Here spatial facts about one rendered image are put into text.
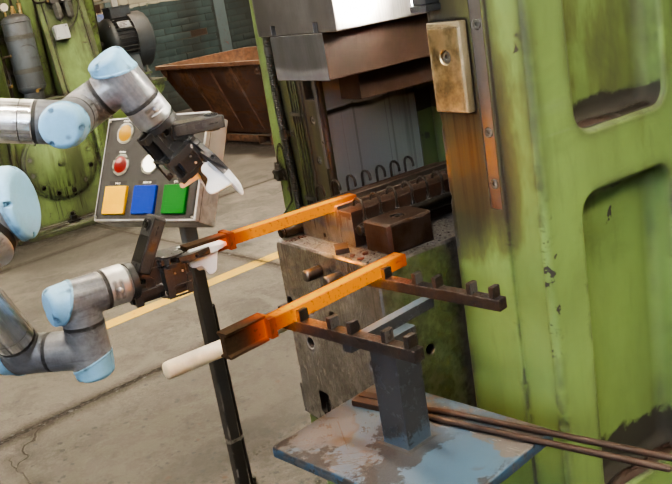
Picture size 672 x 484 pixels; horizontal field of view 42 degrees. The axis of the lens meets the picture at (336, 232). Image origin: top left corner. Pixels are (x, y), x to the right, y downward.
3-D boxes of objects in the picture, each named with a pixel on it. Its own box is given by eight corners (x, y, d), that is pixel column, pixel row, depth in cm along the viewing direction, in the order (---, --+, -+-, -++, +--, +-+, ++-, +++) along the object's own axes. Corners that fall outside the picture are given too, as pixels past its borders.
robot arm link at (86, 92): (32, 119, 153) (82, 81, 152) (45, 110, 163) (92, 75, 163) (62, 155, 155) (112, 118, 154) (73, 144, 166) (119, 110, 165)
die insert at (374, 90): (361, 99, 187) (357, 71, 185) (341, 99, 193) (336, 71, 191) (463, 72, 202) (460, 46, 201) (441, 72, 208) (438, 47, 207)
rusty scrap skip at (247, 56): (279, 153, 801) (262, 60, 778) (169, 146, 941) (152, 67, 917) (372, 123, 875) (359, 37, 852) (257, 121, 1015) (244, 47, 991)
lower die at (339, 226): (356, 247, 186) (350, 209, 184) (304, 234, 202) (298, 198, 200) (495, 194, 209) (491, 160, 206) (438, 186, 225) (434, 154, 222)
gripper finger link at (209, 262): (230, 264, 177) (188, 278, 173) (224, 237, 175) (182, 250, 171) (236, 267, 174) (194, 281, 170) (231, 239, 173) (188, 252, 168)
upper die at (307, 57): (329, 80, 177) (322, 33, 174) (277, 80, 193) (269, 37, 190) (478, 44, 199) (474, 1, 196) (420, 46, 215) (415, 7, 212)
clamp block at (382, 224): (392, 256, 177) (387, 226, 175) (366, 250, 184) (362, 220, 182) (436, 239, 183) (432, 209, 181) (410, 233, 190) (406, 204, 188)
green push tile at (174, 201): (183, 213, 214) (187, 183, 215) (159, 213, 218) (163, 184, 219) (188, 215, 216) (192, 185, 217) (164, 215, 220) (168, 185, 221)
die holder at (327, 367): (407, 467, 184) (376, 268, 172) (306, 412, 215) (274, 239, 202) (581, 368, 214) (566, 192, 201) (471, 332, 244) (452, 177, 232)
